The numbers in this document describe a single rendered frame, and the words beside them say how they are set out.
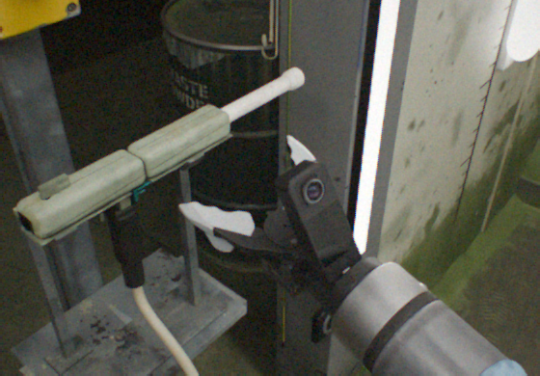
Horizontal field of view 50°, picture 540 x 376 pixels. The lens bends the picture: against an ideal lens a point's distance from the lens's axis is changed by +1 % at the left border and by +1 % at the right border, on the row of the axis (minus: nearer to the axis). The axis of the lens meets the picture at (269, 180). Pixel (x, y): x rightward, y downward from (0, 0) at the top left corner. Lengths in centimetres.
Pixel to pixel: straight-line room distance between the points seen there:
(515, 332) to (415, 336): 159
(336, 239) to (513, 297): 168
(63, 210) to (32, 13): 23
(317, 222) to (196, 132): 32
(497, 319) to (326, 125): 117
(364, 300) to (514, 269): 180
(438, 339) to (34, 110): 60
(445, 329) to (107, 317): 66
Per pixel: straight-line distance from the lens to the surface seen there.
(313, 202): 51
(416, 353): 50
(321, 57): 106
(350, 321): 52
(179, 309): 101
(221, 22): 189
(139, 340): 98
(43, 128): 87
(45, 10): 75
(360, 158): 111
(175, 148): 77
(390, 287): 52
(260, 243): 57
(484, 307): 213
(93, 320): 104
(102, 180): 72
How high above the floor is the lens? 156
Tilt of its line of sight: 37 degrees down
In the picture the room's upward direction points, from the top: straight up
